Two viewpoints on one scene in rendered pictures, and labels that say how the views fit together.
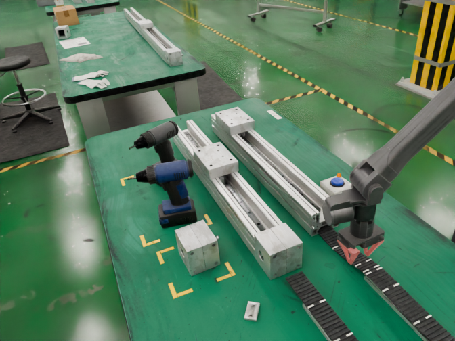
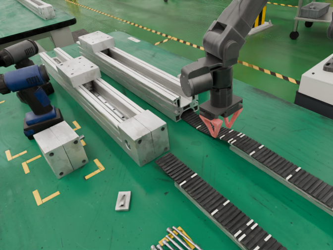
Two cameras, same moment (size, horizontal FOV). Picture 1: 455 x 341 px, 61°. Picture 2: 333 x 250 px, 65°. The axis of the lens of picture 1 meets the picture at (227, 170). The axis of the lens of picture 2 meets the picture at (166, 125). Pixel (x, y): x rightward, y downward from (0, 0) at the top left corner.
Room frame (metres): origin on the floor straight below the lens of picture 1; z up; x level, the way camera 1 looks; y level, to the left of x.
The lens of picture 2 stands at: (0.21, -0.07, 1.28)
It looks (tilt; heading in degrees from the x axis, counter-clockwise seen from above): 37 degrees down; 349
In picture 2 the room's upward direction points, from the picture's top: 8 degrees counter-clockwise
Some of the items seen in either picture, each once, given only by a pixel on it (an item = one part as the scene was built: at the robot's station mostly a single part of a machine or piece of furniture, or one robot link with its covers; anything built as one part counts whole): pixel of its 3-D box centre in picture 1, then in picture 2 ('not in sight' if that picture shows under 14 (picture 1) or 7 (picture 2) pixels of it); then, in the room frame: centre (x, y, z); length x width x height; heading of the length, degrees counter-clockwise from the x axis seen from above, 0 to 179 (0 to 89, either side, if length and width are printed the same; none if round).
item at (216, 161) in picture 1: (215, 162); (79, 74); (1.18, 0.04, 0.87); 0.16 x 0.11 x 0.07; 21
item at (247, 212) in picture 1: (217, 174); (83, 85); (1.18, 0.04, 0.82); 0.80 x 0.10 x 0.09; 21
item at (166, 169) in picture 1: (164, 194); (24, 104); (1.00, 0.21, 0.89); 0.20 x 0.08 x 0.22; 98
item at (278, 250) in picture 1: (282, 249); (147, 135); (0.77, -0.13, 0.83); 0.12 x 0.09 x 0.10; 111
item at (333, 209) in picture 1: (350, 200); (206, 66); (0.73, -0.29, 1.01); 0.12 x 0.09 x 0.12; 99
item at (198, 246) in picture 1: (201, 245); (65, 147); (0.82, 0.09, 0.83); 0.11 x 0.10 x 0.10; 113
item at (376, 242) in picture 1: (363, 244); (225, 116); (0.74, -0.35, 0.85); 0.07 x 0.07 x 0.09; 22
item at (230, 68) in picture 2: (361, 207); (218, 75); (0.74, -0.32, 0.98); 0.07 x 0.06 x 0.07; 99
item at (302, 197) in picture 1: (263, 160); (125, 69); (1.25, -0.14, 0.82); 0.80 x 0.10 x 0.09; 21
